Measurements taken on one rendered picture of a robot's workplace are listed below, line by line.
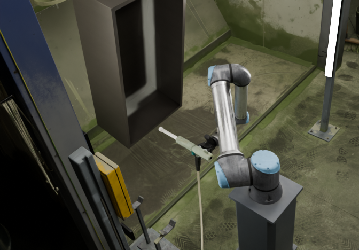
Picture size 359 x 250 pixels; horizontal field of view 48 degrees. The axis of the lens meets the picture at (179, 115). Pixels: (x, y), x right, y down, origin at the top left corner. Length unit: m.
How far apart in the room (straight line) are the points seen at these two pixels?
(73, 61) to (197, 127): 1.28
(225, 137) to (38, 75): 1.06
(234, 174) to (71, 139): 0.86
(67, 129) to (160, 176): 1.59
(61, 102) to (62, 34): 2.09
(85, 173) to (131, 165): 2.16
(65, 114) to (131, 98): 1.54
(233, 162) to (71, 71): 2.06
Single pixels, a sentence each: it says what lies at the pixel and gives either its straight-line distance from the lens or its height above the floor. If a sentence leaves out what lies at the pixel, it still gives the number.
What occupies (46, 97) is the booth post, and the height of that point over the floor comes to 1.57.
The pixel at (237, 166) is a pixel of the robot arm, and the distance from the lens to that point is 2.17.
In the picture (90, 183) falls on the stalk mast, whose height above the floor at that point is 1.54.
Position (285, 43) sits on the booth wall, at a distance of 4.47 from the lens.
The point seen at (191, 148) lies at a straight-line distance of 2.78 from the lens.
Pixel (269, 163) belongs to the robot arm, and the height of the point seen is 0.91.
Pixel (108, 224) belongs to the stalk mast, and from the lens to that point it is 1.54.
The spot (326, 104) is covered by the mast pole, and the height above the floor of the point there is 0.32.
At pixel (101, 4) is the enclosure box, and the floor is 1.65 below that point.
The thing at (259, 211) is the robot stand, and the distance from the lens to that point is 2.30.
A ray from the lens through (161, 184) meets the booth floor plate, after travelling 3.27.
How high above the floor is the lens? 2.51
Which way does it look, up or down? 40 degrees down
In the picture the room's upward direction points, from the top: 10 degrees counter-clockwise
